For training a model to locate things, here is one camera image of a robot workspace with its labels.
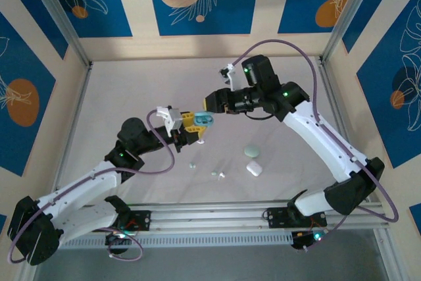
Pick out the black controller board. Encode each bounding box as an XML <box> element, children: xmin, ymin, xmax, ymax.
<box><xmin>289</xmin><ymin>228</ymin><xmax>330</xmax><ymax>253</ymax></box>
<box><xmin>104</xmin><ymin>230</ymin><xmax>136</xmax><ymax>256</ymax></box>

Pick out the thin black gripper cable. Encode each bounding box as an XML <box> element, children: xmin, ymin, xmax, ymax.
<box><xmin>245</xmin><ymin>111</ymin><xmax>274</xmax><ymax>121</ymax></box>

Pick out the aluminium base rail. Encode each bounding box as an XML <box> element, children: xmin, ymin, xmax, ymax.
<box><xmin>28</xmin><ymin>199</ymin><xmax>391</xmax><ymax>236</ymax></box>

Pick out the aluminium frame post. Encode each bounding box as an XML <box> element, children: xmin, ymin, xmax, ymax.
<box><xmin>24</xmin><ymin>0</ymin><xmax>93</xmax><ymax>68</ymax></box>
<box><xmin>319</xmin><ymin>0</ymin><xmax>386</xmax><ymax>64</ymax></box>

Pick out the mint green earbud charging case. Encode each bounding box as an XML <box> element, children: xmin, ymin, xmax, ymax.
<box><xmin>243</xmin><ymin>144</ymin><xmax>260</xmax><ymax>158</ymax></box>

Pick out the aluminium frame leg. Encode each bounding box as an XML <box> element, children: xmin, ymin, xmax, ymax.
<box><xmin>18</xmin><ymin>261</ymin><xmax>45</xmax><ymax>281</ymax></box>
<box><xmin>371</xmin><ymin>228</ymin><xmax>397</xmax><ymax>281</ymax></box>

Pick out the grey slotted cable duct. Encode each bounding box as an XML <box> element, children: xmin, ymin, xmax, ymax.
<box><xmin>55</xmin><ymin>231</ymin><xmax>294</xmax><ymax>251</ymax></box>

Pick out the aluminium side rail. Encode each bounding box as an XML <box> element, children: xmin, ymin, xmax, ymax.
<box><xmin>316</xmin><ymin>57</ymin><xmax>372</xmax><ymax>203</ymax></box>
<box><xmin>49</xmin><ymin>62</ymin><xmax>93</xmax><ymax>210</ymax></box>

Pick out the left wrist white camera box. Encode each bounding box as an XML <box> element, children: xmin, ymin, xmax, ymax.
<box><xmin>156</xmin><ymin>105</ymin><xmax>184</xmax><ymax>138</ymax></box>

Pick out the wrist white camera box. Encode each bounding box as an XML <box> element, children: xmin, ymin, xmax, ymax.
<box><xmin>219</xmin><ymin>63</ymin><xmax>247</xmax><ymax>91</ymax></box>
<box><xmin>156</xmin><ymin>105</ymin><xmax>184</xmax><ymax>138</ymax></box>

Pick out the blue earbud charging case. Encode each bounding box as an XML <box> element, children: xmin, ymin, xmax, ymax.
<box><xmin>193</xmin><ymin>111</ymin><xmax>216</xmax><ymax>128</ymax></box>

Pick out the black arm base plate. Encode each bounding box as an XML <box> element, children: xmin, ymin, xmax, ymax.
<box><xmin>264</xmin><ymin>207</ymin><xmax>328</xmax><ymax>230</ymax></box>
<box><xmin>95</xmin><ymin>210</ymin><xmax>152</xmax><ymax>233</ymax></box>

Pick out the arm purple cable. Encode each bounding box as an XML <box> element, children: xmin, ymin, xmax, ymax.
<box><xmin>230</xmin><ymin>39</ymin><xmax>399</xmax><ymax>253</ymax></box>
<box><xmin>7</xmin><ymin>109</ymin><xmax>175</xmax><ymax>264</ymax></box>

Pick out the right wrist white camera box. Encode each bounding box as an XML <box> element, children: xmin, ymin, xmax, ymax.
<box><xmin>219</xmin><ymin>63</ymin><xmax>247</xmax><ymax>91</ymax></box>

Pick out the white earbud charging case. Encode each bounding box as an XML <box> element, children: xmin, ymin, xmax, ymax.
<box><xmin>245</xmin><ymin>160</ymin><xmax>264</xmax><ymax>178</ymax></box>

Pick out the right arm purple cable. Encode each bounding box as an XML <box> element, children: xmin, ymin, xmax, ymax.
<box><xmin>230</xmin><ymin>39</ymin><xmax>399</xmax><ymax>253</ymax></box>

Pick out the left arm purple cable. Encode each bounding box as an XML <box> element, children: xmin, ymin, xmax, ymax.
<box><xmin>7</xmin><ymin>109</ymin><xmax>175</xmax><ymax>264</ymax></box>

